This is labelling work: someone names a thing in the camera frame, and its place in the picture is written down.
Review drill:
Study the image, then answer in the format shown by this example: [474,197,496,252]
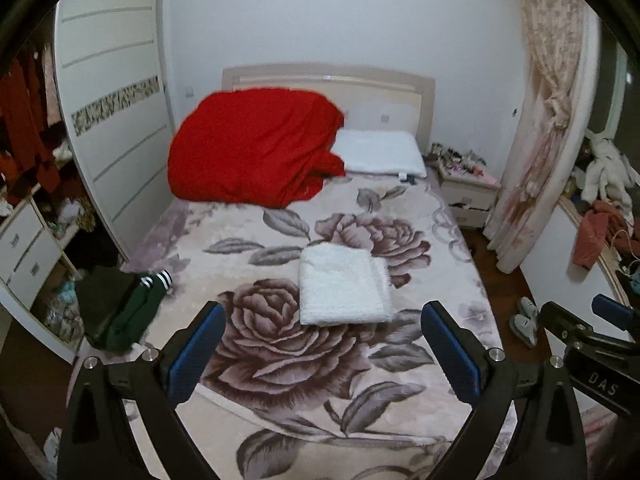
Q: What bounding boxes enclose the white nightstand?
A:
[437,162,502,231]

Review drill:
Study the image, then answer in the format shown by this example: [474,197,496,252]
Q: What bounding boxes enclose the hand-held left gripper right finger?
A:
[420,301,587,480]

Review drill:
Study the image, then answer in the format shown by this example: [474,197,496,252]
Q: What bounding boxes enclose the white drawer unit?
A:
[0,195,77,312]

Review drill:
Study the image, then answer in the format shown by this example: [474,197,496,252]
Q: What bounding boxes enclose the white wardrobe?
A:
[53,0,175,262]

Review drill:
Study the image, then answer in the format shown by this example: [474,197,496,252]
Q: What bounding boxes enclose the dark olive garment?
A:
[75,265,147,342]

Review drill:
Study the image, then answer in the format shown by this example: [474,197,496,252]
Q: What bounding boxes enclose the beige bed headboard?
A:
[221,63,436,153]

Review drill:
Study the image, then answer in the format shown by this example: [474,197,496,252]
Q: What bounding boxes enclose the pink floral curtain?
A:
[482,0,597,275]

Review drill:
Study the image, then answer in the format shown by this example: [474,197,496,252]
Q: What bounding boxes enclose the floral printed blanket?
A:
[74,179,522,480]

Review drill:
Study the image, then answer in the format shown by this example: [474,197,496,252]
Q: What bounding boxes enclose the clutter of small nightstand objects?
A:
[430,142,489,177]

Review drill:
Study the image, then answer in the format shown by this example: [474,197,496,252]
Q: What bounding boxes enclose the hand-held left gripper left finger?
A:
[57,301,228,480]

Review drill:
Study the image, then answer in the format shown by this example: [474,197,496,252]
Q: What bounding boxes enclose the white pillow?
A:
[330,129,429,181]

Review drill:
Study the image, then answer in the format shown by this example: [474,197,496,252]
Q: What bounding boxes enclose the white fuzzy garment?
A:
[298,243,394,326]

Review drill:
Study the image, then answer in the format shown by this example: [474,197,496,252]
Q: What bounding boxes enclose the orange pink garment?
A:
[572,200,637,272]

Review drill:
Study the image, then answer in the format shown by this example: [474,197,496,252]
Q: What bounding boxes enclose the white plush toy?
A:
[574,132,637,207]

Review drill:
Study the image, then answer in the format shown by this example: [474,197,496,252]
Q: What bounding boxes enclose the green garment with white stripes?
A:
[102,270,174,352]

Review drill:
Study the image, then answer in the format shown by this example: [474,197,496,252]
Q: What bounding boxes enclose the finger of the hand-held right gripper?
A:
[591,294,635,332]
[539,301,601,348]

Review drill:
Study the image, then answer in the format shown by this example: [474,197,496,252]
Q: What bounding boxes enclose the red duvet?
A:
[167,87,349,210]

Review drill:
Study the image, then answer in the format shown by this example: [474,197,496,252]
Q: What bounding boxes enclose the red hanging clothes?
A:
[0,49,62,196]

